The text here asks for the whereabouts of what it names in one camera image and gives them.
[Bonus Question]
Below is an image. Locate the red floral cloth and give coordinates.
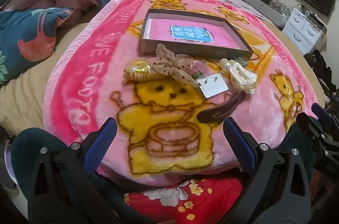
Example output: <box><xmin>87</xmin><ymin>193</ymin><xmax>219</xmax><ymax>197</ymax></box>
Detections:
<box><xmin>124</xmin><ymin>178</ymin><xmax>243</xmax><ymax>224</ymax></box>

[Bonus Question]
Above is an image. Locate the dark clothes pile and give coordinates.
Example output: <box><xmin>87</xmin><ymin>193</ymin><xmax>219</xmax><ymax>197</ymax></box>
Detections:
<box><xmin>303</xmin><ymin>50</ymin><xmax>339</xmax><ymax>108</ymax></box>

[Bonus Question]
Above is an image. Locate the brown snap hair clip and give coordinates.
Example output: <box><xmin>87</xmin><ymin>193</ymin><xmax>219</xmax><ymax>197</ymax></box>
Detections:
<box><xmin>196</xmin><ymin>91</ymin><xmax>246</xmax><ymax>124</ymax></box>

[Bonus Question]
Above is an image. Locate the white earring card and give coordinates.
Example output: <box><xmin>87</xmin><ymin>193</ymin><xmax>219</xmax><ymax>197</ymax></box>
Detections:
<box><xmin>197</xmin><ymin>74</ymin><xmax>229</xmax><ymax>99</ymax></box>

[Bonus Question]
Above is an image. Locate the shallow cardboard box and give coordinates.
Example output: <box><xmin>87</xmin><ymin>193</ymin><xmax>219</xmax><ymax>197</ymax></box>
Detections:
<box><xmin>140</xmin><ymin>8</ymin><xmax>254</xmax><ymax>61</ymax></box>

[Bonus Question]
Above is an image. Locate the blue floral quilt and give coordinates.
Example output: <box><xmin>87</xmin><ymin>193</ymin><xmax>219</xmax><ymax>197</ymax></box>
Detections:
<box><xmin>0</xmin><ymin>0</ymin><xmax>127</xmax><ymax>84</ymax></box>

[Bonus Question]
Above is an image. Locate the yellow hair tie packet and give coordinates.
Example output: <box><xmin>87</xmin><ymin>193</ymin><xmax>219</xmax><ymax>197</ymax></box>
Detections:
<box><xmin>124</xmin><ymin>60</ymin><xmax>157</xmax><ymax>75</ymax></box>

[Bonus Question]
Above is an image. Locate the pink bear printed blanket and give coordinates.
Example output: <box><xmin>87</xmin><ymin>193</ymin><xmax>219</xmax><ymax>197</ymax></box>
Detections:
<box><xmin>42</xmin><ymin>0</ymin><xmax>326</xmax><ymax>187</ymax></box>

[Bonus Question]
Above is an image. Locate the pink fuzzy hair clip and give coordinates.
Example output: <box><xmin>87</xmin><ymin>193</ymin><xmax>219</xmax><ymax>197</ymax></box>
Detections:
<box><xmin>191</xmin><ymin>69</ymin><xmax>206</xmax><ymax>81</ymax></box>

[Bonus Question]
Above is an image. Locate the beige spiral hair clip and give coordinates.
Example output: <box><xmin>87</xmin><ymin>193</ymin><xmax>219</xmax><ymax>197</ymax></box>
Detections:
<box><xmin>124</xmin><ymin>69</ymin><xmax>166</xmax><ymax>85</ymax></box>

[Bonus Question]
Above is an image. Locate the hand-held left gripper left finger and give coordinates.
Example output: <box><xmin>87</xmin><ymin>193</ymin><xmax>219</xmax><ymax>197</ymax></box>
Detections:
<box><xmin>28</xmin><ymin>117</ymin><xmax>118</xmax><ymax>224</ymax></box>

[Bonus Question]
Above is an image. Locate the white drawer cabinet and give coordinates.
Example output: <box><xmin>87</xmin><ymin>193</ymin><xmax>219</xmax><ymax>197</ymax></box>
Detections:
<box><xmin>282</xmin><ymin>7</ymin><xmax>326</xmax><ymax>55</ymax></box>

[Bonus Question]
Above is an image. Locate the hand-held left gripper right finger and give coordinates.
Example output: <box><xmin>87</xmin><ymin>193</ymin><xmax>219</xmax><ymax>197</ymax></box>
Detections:
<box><xmin>223</xmin><ymin>117</ymin><xmax>313</xmax><ymax>224</ymax></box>

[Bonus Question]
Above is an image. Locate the cream claw hair clip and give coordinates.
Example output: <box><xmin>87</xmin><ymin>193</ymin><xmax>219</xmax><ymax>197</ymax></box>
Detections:
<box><xmin>229</xmin><ymin>61</ymin><xmax>258</xmax><ymax>95</ymax></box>

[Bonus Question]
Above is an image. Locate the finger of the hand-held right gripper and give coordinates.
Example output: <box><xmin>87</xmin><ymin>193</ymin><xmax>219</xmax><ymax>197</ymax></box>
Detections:
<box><xmin>296</xmin><ymin>112</ymin><xmax>331</xmax><ymax>152</ymax></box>
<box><xmin>311</xmin><ymin>103</ymin><xmax>339</xmax><ymax>130</ymax></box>

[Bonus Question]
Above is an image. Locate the grey bench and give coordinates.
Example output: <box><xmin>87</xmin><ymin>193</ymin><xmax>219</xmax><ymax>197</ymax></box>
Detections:
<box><xmin>228</xmin><ymin>0</ymin><xmax>289</xmax><ymax>27</ymax></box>

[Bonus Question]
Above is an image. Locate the dark teal clothing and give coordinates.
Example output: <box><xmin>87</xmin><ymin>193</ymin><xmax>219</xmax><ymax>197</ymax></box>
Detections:
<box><xmin>11</xmin><ymin>123</ymin><xmax>317</xmax><ymax>224</ymax></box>

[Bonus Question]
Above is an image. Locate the beige lace bow hair clip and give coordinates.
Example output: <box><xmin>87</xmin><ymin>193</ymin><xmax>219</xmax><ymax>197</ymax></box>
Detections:
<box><xmin>154</xmin><ymin>43</ymin><xmax>200</xmax><ymax>88</ymax></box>

